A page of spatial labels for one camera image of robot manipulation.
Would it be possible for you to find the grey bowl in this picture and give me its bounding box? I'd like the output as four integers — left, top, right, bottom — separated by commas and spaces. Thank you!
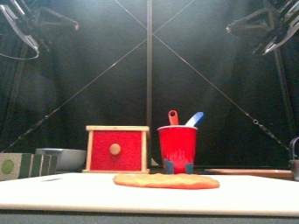
34, 147, 88, 172

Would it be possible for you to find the blue and white utensil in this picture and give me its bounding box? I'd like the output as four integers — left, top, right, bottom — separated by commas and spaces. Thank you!
183, 111, 206, 128

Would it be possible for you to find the vertical metal frame pole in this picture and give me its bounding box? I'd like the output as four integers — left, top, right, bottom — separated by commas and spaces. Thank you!
144, 0, 155, 127

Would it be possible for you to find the red plastic cup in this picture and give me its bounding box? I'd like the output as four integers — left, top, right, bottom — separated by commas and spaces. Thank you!
156, 124, 199, 175

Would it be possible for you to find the orange handled pizza cutter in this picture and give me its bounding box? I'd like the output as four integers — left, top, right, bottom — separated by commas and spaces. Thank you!
167, 109, 180, 127

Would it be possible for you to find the wooden box with red drawer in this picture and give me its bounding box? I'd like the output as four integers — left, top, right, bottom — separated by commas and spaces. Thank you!
82, 125, 151, 175

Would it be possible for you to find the flat wooden board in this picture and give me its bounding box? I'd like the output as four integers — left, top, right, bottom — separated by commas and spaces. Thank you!
203, 168, 294, 179

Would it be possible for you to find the toy pizza base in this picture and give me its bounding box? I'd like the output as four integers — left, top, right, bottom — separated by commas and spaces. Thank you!
112, 172, 220, 190

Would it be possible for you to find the small blue block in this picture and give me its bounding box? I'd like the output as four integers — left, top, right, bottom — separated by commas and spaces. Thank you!
183, 162, 195, 175
163, 158, 175, 175

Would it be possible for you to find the diagonal steel brace wire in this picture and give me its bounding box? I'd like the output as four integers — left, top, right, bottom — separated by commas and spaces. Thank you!
112, 0, 295, 151
0, 0, 196, 154

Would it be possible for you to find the metal pot with handle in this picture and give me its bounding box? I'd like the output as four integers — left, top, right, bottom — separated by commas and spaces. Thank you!
287, 136, 299, 182

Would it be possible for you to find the slanted dark frame post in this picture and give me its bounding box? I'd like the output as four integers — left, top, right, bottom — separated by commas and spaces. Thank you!
272, 47, 295, 138

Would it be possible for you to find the white plastic cutting board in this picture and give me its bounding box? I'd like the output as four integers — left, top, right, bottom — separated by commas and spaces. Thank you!
0, 171, 299, 218

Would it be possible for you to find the wooden block with green stripes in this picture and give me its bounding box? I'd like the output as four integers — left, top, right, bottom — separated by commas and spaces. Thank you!
0, 152, 59, 182

